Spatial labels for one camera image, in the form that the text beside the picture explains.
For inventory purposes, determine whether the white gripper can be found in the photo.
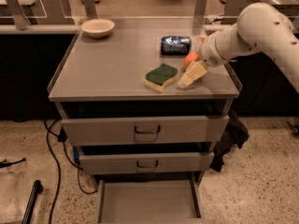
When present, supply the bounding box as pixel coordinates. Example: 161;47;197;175
178;31;234;89

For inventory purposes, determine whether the orange fruit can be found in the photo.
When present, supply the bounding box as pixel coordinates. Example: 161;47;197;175
183;51;200;70

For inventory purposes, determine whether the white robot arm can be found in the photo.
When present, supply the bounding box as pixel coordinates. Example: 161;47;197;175
178;3;299;92

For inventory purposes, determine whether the grey metal drawer cabinet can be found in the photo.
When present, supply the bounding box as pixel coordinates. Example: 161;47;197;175
49;21;241;180

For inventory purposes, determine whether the grey top drawer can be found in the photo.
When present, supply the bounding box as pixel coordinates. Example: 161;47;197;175
62;115;229;147

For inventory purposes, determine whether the grey drawer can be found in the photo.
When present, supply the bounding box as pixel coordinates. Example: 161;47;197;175
79;152;214;175
95;180;216;224
62;115;229;147

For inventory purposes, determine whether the grey middle drawer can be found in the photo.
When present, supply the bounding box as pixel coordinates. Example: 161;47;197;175
79;152;214;175

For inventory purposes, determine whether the grey bottom drawer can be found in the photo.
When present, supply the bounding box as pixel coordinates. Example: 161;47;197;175
95;180;216;224

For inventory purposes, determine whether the blue foil snack bag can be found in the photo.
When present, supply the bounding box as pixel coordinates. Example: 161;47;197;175
161;36;192;55

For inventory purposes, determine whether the green yellow sponge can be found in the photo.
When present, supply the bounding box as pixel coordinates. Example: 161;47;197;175
144;63;178;92

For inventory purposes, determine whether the dark cloth behind cabinet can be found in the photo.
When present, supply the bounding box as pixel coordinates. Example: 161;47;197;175
210;110;249;172

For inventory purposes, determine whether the white ceramic bowl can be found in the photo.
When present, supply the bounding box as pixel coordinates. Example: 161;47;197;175
81;19;115;38

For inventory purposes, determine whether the clear acrylic barrier panel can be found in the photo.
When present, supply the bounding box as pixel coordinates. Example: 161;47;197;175
68;0;207;30

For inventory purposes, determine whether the grey background desk left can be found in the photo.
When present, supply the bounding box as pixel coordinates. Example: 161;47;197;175
0;0;75;25

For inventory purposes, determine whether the black bar on floor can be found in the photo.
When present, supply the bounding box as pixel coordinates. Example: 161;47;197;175
21;180;43;224

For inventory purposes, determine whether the black power cable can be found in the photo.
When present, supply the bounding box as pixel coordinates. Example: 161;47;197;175
43;119;97;224

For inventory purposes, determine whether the black cable floor left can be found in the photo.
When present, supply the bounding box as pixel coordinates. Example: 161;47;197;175
0;158;26;169

